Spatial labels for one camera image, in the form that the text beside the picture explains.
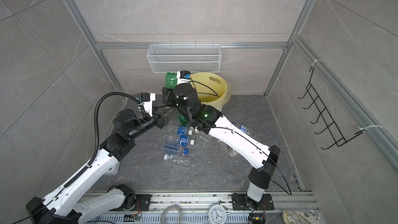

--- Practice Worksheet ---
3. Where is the crushed clear bottle white cap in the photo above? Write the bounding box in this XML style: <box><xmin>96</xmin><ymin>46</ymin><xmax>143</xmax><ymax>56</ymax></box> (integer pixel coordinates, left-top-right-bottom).
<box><xmin>163</xmin><ymin>154</ymin><xmax>191</xmax><ymax>167</ymax></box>

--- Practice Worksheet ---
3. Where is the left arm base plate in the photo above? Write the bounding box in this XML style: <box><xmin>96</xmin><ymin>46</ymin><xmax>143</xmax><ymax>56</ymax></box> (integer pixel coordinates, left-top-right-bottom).
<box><xmin>122</xmin><ymin>194</ymin><xmax>152</xmax><ymax>212</ymax></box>

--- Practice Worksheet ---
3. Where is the green bottle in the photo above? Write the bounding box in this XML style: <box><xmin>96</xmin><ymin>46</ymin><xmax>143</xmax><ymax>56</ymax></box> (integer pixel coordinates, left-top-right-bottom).
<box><xmin>164</xmin><ymin>72</ymin><xmax>178</xmax><ymax>89</ymax></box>
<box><xmin>177</xmin><ymin>114</ymin><xmax>189</xmax><ymax>127</ymax></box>

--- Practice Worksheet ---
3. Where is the white wire mesh basket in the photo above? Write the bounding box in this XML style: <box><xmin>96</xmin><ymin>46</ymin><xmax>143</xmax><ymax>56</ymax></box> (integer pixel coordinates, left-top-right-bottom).
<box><xmin>147</xmin><ymin>44</ymin><xmax>222</xmax><ymax>73</ymax></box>

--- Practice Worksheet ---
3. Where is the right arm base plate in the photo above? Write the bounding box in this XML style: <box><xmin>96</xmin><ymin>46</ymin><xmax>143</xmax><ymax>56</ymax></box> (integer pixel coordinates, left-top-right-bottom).
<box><xmin>231</xmin><ymin>193</ymin><xmax>275</xmax><ymax>211</ymax></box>

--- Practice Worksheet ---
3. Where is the white analog clock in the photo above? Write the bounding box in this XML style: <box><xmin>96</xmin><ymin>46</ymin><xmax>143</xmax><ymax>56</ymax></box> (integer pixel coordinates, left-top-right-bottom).
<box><xmin>208</xmin><ymin>204</ymin><xmax>228</xmax><ymax>224</ymax></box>

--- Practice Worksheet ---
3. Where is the clear bottle blue cap bottom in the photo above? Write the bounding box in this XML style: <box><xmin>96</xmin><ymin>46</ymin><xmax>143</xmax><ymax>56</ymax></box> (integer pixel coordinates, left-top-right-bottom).
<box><xmin>162</xmin><ymin>142</ymin><xmax>189</xmax><ymax>156</ymax></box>

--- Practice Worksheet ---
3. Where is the white bin with yellow bag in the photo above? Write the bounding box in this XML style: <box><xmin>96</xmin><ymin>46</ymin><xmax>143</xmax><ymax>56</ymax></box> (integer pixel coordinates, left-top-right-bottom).
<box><xmin>190</xmin><ymin>72</ymin><xmax>232</xmax><ymax>112</ymax></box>

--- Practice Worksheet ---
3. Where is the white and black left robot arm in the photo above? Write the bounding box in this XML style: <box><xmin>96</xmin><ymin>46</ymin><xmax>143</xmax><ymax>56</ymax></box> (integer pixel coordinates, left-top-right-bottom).
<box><xmin>26</xmin><ymin>92</ymin><xmax>168</xmax><ymax>224</ymax></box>

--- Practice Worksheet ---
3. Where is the white digital display device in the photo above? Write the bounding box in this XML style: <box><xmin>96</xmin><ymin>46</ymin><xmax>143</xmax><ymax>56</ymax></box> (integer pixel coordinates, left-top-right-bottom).
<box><xmin>104</xmin><ymin>162</ymin><xmax>120</xmax><ymax>176</ymax></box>

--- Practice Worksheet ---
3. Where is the blue label bottle white cap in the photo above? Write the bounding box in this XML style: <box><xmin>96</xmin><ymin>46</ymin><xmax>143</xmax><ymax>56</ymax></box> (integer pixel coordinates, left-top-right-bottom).
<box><xmin>174</xmin><ymin>125</ymin><xmax>195</xmax><ymax>136</ymax></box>

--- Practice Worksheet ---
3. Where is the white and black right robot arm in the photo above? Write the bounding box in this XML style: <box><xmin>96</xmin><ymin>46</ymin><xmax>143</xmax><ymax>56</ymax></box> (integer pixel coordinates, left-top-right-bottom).
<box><xmin>162</xmin><ymin>83</ymin><xmax>281</xmax><ymax>208</ymax></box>

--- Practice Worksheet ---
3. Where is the clear tube loop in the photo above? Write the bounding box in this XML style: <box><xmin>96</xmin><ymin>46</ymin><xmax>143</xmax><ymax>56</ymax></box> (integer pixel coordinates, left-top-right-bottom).
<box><xmin>160</xmin><ymin>205</ymin><xmax>183</xmax><ymax>224</ymax></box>

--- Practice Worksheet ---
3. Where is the black wire hook rack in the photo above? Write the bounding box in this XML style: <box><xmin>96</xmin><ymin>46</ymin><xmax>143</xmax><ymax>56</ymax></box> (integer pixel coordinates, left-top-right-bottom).
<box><xmin>297</xmin><ymin>67</ymin><xmax>365</xmax><ymax>150</ymax></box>

